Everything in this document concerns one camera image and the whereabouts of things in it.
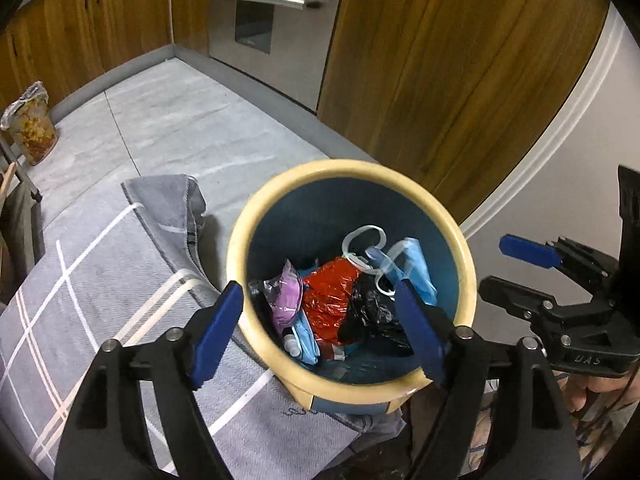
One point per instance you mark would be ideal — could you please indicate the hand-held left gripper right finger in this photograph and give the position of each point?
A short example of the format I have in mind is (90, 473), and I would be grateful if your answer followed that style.
(417, 330)

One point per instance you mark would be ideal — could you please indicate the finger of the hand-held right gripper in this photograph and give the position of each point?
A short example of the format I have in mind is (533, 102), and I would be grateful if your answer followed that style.
(525, 249)
(520, 305)

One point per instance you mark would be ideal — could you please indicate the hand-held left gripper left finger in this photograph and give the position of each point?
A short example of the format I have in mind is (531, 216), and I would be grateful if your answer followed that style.
(217, 335)

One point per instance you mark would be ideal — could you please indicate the black plastic bag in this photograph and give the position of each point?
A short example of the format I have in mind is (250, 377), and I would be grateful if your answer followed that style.
(372, 315)

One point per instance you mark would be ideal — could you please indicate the blue face mask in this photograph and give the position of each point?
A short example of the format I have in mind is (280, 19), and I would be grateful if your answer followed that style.
(415, 270)
(306, 337)

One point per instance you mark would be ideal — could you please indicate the purple wrapper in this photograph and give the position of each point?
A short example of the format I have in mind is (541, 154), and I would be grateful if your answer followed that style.
(285, 295)

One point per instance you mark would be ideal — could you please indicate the red plastic bag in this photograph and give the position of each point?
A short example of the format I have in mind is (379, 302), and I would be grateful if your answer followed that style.
(327, 295)

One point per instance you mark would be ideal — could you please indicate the blue bin with yellow rim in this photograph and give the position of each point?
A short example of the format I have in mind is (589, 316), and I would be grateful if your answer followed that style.
(300, 210)

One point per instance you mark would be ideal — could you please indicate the person's right hand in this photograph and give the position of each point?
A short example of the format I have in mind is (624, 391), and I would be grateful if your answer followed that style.
(600, 391)

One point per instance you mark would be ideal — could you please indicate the grey checked blanket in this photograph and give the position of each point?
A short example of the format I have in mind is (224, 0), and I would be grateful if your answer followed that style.
(100, 300)

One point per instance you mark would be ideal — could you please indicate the wooden cabinet panel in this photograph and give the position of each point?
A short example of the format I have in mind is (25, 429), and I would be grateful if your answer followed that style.
(450, 85)

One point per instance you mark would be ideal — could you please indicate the floral bin with plastic liner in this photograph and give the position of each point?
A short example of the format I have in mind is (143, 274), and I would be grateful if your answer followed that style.
(32, 125)

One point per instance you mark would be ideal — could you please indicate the stainless steel oven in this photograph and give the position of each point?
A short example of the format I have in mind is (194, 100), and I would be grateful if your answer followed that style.
(280, 25)

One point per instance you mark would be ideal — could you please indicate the wooden kitchen cabinets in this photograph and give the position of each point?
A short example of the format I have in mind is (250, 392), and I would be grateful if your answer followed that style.
(100, 25)

